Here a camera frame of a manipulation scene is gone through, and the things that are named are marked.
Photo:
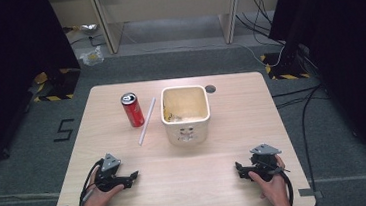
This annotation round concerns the black curtain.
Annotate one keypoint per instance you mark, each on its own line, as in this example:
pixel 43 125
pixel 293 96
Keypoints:
pixel 11 71
pixel 347 51

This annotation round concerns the crumpled silver foil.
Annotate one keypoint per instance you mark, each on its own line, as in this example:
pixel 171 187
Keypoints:
pixel 88 28

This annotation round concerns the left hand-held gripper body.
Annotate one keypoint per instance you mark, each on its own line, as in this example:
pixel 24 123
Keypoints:
pixel 107 176

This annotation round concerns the white straw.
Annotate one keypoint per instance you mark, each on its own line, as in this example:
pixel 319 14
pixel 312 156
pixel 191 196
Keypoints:
pixel 146 121

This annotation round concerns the person's right hand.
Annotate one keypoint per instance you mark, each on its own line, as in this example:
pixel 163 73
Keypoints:
pixel 273 187

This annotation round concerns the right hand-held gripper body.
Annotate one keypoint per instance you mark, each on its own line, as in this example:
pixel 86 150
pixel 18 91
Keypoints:
pixel 264 164

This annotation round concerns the person's left hand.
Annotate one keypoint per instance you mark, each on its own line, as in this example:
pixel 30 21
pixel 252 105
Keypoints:
pixel 96 201

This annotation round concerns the red soda can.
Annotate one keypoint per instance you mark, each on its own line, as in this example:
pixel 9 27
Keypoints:
pixel 132 109

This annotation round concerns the clear crumpled plastic bag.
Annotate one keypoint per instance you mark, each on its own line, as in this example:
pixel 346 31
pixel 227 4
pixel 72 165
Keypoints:
pixel 92 56

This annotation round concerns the cream square bin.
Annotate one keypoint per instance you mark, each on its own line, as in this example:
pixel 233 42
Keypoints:
pixel 185 115

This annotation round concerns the stand base with hazard tape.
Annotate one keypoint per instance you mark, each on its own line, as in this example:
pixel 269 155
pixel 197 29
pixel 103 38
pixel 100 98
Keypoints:
pixel 285 67
pixel 57 87

